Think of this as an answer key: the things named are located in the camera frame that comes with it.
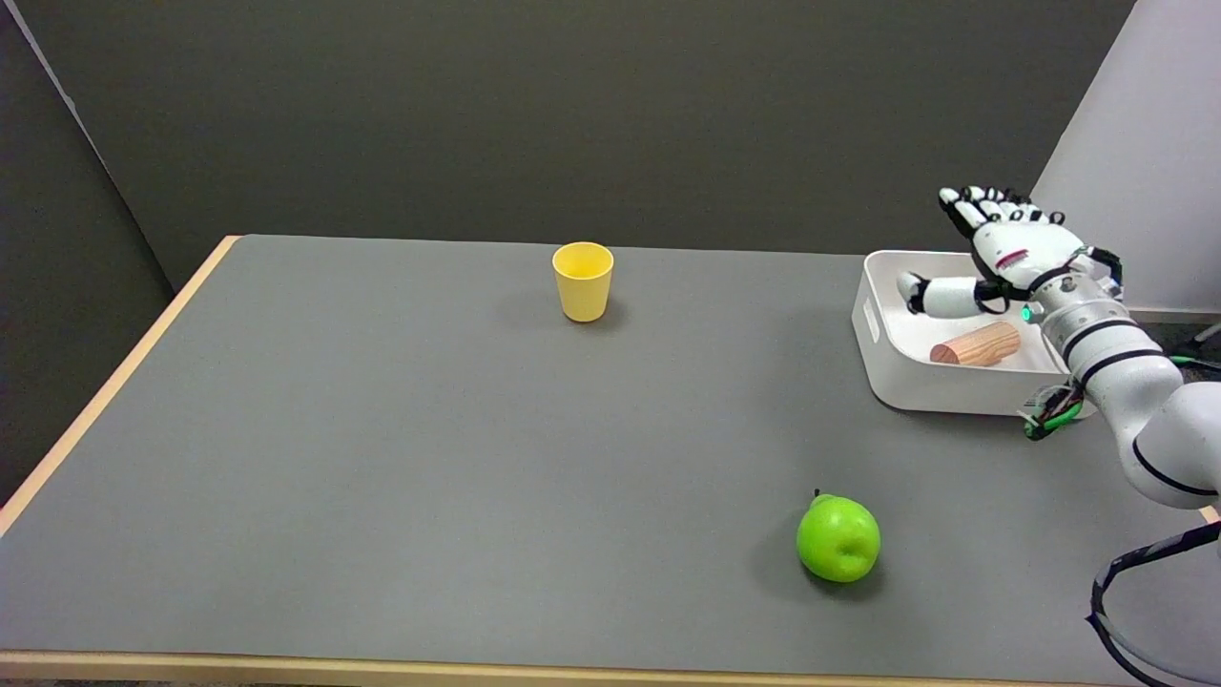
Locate green apple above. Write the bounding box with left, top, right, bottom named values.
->
left=797, top=489, right=882, bottom=584

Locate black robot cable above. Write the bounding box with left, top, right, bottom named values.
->
left=1023, top=355, right=1221, bottom=687

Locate wooden cylinder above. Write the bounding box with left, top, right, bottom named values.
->
left=929, top=321, right=1023, bottom=367

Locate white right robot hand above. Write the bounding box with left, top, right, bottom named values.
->
left=897, top=185, right=1125, bottom=318

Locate white plastic box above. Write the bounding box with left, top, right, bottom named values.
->
left=851, top=250, right=1098, bottom=419

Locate yellow plastic cup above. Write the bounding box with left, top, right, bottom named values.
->
left=552, top=241, right=615, bottom=323

